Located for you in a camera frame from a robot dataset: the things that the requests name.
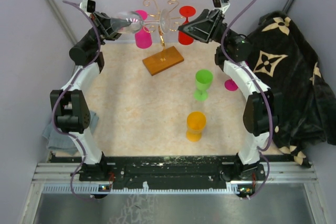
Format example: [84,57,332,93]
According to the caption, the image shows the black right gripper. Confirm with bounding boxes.
[177,9,237,48]

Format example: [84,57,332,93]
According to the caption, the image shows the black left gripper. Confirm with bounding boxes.
[81,10,130,50]

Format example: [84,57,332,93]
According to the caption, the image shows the red plastic wine glass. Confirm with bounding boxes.
[178,5,196,45]

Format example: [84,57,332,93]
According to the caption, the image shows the clear wine glass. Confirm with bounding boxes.
[110,9,171,34]

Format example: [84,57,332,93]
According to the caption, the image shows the magenta plastic wine glass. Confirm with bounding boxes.
[135,10,152,49]

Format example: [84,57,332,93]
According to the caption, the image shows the gold wire wine glass rack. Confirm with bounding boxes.
[142,0,184,76]

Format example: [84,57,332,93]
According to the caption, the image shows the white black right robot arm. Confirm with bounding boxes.
[178,9,282,180]

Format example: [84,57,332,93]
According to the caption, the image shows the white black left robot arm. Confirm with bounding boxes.
[50,12,120,180]

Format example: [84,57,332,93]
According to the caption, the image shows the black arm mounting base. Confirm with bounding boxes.
[63,156,269,198]

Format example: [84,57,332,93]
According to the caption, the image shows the green plastic wine glass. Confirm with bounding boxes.
[194,69,213,101]

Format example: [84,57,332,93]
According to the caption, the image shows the orange plastic wine glass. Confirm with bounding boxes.
[186,111,206,142]

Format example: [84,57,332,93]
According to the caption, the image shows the black floral blanket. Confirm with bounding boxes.
[247,11,335,168]

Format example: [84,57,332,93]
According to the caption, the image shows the grey blue cloth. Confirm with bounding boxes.
[42,111,99,155]

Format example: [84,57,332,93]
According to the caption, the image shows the aluminium frame rail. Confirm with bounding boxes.
[20,156,326,223]

